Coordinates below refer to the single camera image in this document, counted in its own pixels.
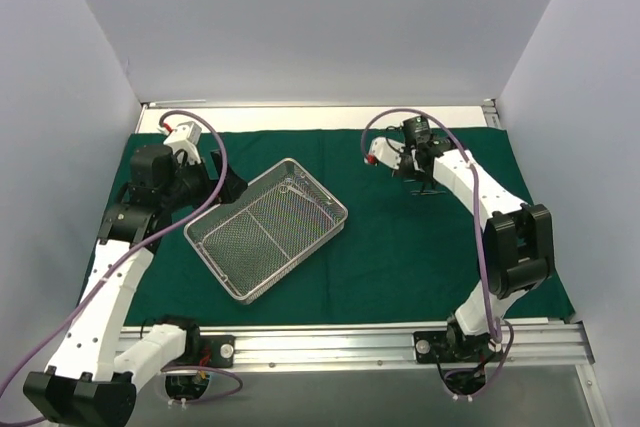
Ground aluminium front rail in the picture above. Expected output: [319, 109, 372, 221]
[119, 324, 596, 378]

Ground green surgical cloth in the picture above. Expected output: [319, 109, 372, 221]
[87, 127, 576, 327]

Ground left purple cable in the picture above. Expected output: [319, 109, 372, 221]
[0, 110, 244, 427]

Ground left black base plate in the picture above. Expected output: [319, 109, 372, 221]
[196, 334, 236, 369]

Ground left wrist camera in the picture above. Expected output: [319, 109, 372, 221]
[160, 121, 202, 166]

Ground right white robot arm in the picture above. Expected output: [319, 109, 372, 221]
[384, 116, 555, 360]

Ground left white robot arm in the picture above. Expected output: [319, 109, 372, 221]
[23, 141, 247, 426]

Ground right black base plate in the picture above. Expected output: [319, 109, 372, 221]
[412, 330, 504, 364]

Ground aluminium rail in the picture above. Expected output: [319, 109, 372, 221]
[481, 99, 503, 130]
[119, 324, 596, 378]

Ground surgical scissors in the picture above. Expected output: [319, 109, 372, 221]
[278, 183, 333, 205]

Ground metal mesh instrument tray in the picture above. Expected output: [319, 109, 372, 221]
[184, 158, 348, 305]

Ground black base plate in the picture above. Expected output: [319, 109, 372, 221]
[196, 334, 236, 369]
[412, 330, 504, 364]

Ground aluminium right side rail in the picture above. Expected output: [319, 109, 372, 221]
[481, 99, 503, 130]

